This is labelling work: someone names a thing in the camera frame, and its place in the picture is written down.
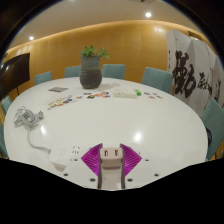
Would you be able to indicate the white calligraphy folding screen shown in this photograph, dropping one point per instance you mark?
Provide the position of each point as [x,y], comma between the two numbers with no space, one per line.
[196,63]

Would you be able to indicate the strip of coloured stickers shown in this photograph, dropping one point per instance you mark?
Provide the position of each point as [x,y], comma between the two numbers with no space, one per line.
[60,101]

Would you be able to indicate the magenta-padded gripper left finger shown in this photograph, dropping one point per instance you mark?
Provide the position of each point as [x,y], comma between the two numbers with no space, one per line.
[90,159]

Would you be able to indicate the green plant in grey pot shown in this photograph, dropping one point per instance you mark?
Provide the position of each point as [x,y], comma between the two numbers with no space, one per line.
[90,75]

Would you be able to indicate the flat white box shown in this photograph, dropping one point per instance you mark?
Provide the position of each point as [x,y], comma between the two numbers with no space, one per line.
[125,94]

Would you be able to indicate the small green block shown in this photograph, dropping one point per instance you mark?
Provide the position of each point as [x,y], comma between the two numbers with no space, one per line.
[138,92]

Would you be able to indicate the white power strip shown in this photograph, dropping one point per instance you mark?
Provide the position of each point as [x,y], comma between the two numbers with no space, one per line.
[65,154]

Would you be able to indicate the flat grey card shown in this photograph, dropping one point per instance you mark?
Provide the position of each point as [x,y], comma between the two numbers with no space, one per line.
[58,89]

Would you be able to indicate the black bag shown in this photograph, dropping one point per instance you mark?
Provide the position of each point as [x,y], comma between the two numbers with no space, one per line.
[209,137]

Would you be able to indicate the teal chair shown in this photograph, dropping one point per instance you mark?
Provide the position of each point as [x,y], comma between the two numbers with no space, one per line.
[6,105]
[215,123]
[2,140]

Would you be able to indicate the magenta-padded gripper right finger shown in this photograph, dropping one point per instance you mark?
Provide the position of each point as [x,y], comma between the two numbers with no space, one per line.
[132,159]

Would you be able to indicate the ceiling lights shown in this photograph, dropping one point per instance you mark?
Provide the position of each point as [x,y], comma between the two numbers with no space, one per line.
[148,14]

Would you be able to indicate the black wall screen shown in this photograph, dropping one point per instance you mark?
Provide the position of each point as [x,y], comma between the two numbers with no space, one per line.
[13,73]

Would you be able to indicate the small beige charger block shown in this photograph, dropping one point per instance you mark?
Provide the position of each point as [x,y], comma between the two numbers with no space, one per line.
[111,160]

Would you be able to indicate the group of teal chairs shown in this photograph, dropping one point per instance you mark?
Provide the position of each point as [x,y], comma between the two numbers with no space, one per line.
[113,71]

